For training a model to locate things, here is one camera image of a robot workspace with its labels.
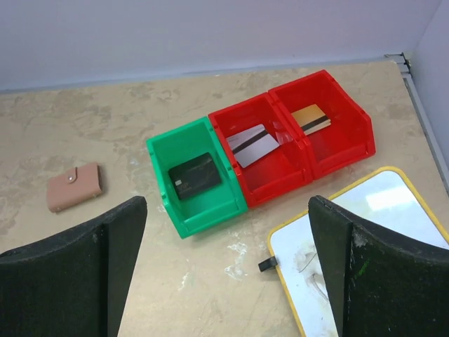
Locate black VIP cards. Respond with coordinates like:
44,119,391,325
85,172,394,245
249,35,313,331
168,152,222,200

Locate red plastic bin right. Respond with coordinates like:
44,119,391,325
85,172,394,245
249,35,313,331
269,70,376,179

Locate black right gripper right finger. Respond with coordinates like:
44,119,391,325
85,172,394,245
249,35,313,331
308,195,448,336

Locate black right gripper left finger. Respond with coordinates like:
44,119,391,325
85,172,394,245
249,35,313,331
1,196,147,336

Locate red plastic bin middle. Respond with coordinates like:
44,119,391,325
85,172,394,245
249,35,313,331
208,93,313,208

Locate silver magnetic stripe cards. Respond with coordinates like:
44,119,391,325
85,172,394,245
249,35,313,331
226,124,279,168

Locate red plastic bin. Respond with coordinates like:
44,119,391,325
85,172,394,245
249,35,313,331
208,93,313,208
269,70,376,179

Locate pink leather card holder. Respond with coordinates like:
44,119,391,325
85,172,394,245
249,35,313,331
46,162,103,213

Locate aluminium table edge rail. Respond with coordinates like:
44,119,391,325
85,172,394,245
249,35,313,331
384,53,448,193

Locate green plastic bin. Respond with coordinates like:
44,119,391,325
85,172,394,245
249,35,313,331
147,117,248,239

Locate gold magnetic stripe cards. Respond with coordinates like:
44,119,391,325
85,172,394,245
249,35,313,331
292,104,331,136

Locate yellow framed whiteboard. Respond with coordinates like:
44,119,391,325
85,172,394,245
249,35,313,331
268,166,448,336

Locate black whiteboard clip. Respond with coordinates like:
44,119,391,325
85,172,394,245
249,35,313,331
258,256,278,272

